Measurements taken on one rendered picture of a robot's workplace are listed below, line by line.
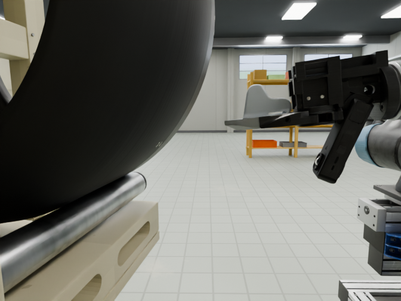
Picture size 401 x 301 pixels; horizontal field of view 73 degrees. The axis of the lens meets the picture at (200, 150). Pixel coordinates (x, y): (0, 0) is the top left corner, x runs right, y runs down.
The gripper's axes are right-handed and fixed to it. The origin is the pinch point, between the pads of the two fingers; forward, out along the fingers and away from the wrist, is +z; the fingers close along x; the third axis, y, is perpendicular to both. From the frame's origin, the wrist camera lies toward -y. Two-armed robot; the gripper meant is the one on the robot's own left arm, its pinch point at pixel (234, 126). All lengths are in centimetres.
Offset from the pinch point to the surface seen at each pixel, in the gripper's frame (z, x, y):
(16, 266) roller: 18.6, 21.3, -8.8
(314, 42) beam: -274, -1176, 247
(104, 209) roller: 18.6, 6.9, -8.8
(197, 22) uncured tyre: 2.4, 6.8, 13.0
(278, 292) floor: -6, -109, -103
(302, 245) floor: -30, -171, -106
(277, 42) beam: -131, -1152, 265
